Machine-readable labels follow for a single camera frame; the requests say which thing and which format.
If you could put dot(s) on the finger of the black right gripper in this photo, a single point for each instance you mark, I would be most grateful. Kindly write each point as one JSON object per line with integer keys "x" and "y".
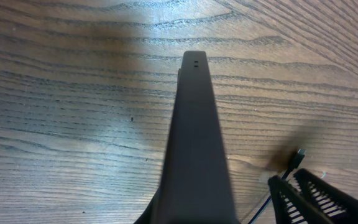
{"x": 290, "y": 207}
{"x": 338, "y": 206}

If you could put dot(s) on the Galaxy S24 smartphone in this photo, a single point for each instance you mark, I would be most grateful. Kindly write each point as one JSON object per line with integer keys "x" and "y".
{"x": 195, "y": 186}

